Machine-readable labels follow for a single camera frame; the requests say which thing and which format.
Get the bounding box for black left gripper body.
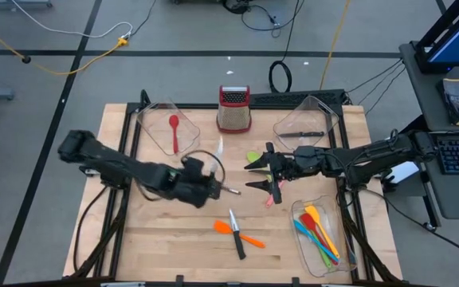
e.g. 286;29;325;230
169;176;210;210

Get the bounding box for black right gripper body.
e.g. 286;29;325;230
265;141;328;206

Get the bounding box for narrow steel knife black handle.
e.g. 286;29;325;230
278;131;326;140

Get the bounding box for yellow silicone spatula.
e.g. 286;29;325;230
304;204;341;260

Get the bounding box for blue silicone spatula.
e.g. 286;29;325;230
292;218;339;264

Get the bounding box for red silicone spatula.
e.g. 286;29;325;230
298;212;339;267

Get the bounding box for paring knife black handle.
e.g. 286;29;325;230
228;207;248;261

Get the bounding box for red silicone spoon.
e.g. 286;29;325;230
168;114;181;155

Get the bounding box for pink silicone spatula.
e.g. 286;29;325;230
264;179;287;209

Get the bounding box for orange silicone spatula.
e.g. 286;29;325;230
212;219;266;250

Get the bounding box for clear plastic storage bin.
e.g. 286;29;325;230
272;94;340;160
135;99;202;157
290;194;359;279

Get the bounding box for red steel box grater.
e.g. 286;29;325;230
216;85;253;135

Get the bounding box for black perforated metal bar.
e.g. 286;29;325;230
249;88;348;107

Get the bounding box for white sheet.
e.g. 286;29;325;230
384;161;420;184

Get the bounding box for grey computer workstation cart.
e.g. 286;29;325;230
398;39;459;232

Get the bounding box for grey black work gloves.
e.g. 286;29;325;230
436;77;459;128

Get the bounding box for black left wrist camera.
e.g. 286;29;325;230
183;156;206;180

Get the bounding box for black left wrist camera cable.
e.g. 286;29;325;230
180;149;226;188

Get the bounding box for black hanging cable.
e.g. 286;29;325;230
268;0;306;94

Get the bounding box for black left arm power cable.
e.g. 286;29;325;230
73;186;109;274

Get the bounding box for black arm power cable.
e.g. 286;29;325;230
372;187;459;262
73;186;109;274

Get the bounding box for black cart cable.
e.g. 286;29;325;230
344;58;406;117

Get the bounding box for yellow hanging cable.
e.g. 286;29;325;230
319;0;352;91

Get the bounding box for black cable tangle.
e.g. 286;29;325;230
221;0;306;39

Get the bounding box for yellow floor extension cable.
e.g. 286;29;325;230
0;18;129;77

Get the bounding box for black floor cable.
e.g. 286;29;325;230
128;0;158;37

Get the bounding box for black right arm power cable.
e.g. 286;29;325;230
372;187;459;262

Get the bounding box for white floor cable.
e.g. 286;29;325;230
10;0;134;40

